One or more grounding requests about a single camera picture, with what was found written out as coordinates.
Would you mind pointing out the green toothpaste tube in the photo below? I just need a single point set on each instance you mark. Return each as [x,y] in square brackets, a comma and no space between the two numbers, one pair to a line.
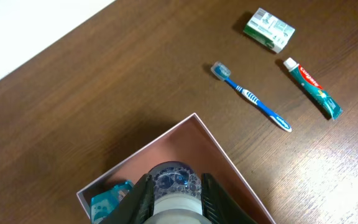
[313,88]

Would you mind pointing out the teal mouthwash bottle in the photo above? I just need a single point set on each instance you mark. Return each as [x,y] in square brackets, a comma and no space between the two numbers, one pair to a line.
[103,204]

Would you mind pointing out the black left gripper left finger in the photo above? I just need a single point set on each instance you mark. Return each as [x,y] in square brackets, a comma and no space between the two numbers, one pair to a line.
[137,206]

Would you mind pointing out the green white soap box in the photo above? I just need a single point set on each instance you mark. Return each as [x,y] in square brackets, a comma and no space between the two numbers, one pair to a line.
[269,30]

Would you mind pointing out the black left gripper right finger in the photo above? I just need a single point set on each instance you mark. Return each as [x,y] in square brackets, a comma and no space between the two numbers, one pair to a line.
[218,206]

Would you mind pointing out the blue white toothbrush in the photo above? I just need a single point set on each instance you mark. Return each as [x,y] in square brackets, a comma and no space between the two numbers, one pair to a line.
[223,73]

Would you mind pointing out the white cardboard box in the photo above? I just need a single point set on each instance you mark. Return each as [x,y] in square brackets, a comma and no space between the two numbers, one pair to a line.
[191,142]

